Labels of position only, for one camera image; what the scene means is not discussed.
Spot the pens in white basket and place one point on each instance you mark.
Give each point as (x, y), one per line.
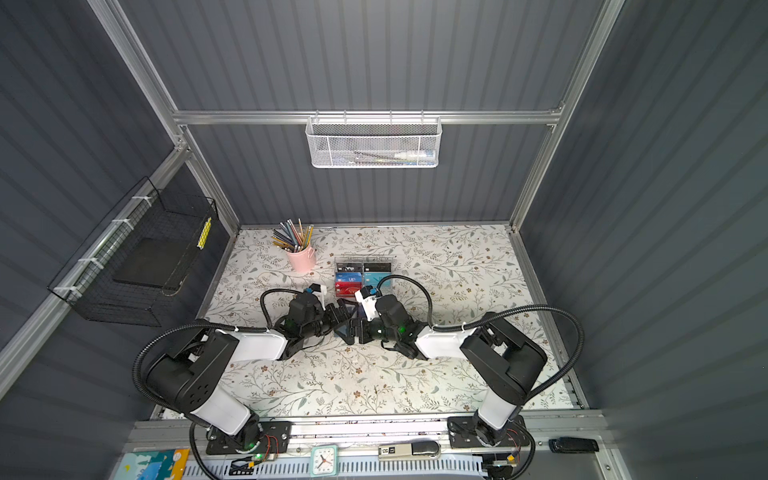
(408, 157)

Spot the blue VIP card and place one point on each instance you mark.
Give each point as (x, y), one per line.
(349, 277)

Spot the silver black label device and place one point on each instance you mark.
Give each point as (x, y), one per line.
(416, 450)

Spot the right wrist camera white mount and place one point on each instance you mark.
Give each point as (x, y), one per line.
(367, 297)

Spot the black remote device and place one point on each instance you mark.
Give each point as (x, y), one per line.
(573, 445)

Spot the black VIP card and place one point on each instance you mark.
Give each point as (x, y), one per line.
(349, 267)

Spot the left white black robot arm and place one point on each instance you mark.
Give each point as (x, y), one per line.
(181, 369)

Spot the pink pencil cup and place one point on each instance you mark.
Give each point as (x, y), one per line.
(304, 261)

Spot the white wire mesh basket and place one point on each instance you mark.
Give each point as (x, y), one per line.
(331, 145)

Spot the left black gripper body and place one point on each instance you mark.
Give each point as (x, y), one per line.
(324, 321)

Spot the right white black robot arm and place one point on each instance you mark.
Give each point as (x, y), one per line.
(507, 360)

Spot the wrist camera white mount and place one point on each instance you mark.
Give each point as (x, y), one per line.
(367, 297)
(319, 289)

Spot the colourful booklet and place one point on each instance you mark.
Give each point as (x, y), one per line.
(152, 465)

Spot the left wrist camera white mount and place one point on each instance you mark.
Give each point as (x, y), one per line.
(319, 289)

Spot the black pad in basket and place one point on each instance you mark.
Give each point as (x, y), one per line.
(157, 263)

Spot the red VIP card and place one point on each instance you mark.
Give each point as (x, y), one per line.
(347, 289)

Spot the black wire wall basket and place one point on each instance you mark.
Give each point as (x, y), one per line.
(86, 282)

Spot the small teal desk clock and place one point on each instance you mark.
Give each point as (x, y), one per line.
(324, 461)

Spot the coloured pencils bunch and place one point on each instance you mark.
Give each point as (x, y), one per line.
(293, 237)

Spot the yellow tag on basket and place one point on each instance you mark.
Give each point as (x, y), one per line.
(204, 233)

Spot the teal VIP card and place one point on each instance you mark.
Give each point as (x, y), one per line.
(377, 280)

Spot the black plain card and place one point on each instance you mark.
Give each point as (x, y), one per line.
(378, 267)

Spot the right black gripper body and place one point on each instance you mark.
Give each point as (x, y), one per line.
(373, 330)

